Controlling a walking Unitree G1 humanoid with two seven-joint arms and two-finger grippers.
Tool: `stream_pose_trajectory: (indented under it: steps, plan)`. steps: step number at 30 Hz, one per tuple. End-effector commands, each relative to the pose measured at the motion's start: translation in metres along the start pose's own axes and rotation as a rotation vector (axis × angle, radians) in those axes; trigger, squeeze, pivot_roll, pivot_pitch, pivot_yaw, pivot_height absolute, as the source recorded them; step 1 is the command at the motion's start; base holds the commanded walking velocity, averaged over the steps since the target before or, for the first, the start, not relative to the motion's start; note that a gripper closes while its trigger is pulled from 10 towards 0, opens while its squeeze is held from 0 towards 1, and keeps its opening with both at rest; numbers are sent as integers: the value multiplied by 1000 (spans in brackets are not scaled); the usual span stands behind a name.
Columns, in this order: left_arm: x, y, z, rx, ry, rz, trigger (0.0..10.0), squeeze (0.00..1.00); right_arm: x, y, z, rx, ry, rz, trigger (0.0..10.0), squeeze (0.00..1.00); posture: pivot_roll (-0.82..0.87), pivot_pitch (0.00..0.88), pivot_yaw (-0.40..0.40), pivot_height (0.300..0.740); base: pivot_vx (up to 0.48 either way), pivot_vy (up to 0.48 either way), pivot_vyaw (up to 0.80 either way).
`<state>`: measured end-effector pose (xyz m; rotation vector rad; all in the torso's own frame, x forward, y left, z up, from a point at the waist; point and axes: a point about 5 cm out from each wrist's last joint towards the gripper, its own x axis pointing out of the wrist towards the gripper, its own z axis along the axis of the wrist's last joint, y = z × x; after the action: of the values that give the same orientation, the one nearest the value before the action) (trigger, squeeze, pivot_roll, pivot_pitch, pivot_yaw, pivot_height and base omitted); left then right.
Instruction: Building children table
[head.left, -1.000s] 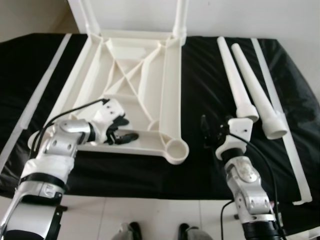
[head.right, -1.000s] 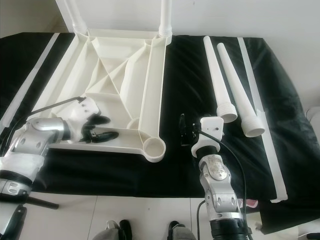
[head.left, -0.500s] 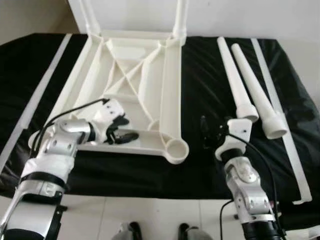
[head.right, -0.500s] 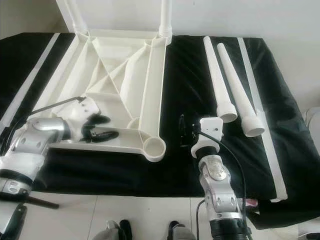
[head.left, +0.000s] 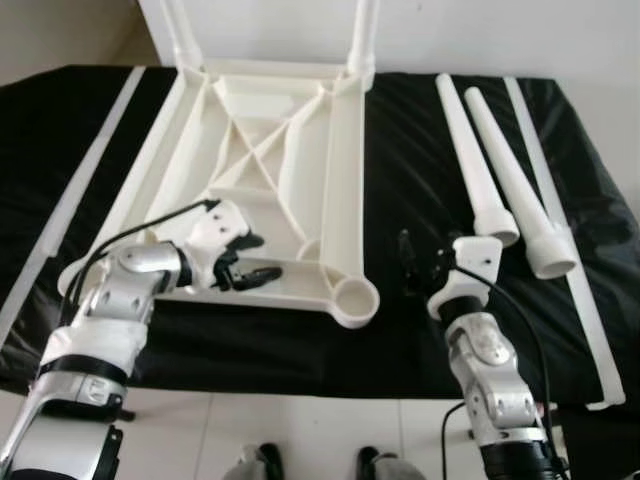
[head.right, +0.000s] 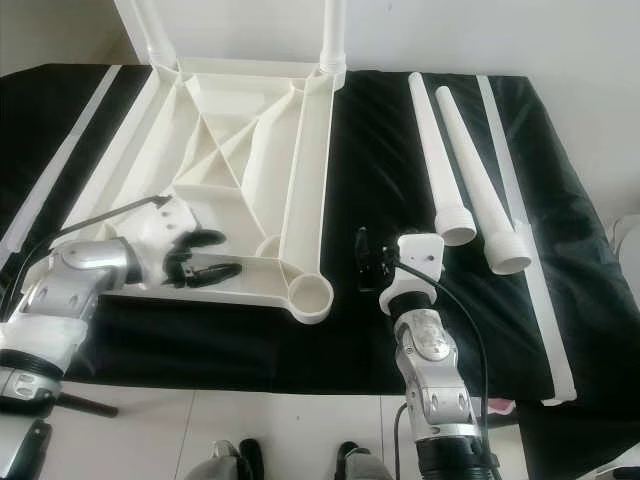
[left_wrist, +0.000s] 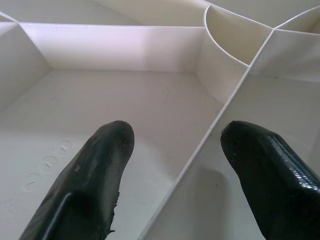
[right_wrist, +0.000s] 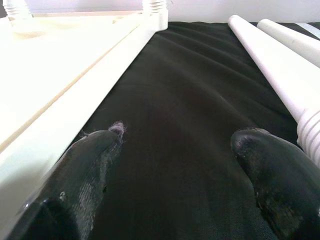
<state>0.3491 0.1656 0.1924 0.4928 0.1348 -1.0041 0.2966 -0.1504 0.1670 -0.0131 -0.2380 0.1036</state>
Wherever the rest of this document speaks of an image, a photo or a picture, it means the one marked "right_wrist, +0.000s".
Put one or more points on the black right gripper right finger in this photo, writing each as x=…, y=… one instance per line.
x=282, y=185

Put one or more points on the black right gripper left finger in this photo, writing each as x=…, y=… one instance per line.
x=70, y=187

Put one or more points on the white plastic table top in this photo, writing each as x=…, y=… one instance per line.
x=62, y=75

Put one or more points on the white tapered table leg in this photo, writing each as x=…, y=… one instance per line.
x=18, y=10
x=275, y=65
x=154, y=6
x=292, y=40

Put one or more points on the black table cloth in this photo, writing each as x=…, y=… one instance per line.
x=180, y=112

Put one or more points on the long white plastic strip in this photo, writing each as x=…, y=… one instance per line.
x=308, y=29

